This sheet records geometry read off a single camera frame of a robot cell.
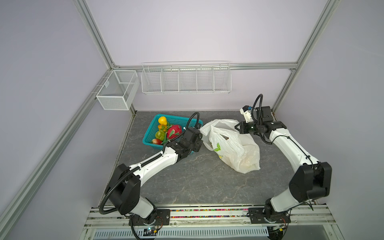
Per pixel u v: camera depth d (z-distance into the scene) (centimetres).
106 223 72
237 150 76
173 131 96
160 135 99
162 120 102
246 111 76
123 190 42
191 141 64
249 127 74
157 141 94
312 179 46
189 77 99
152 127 100
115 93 94
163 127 102
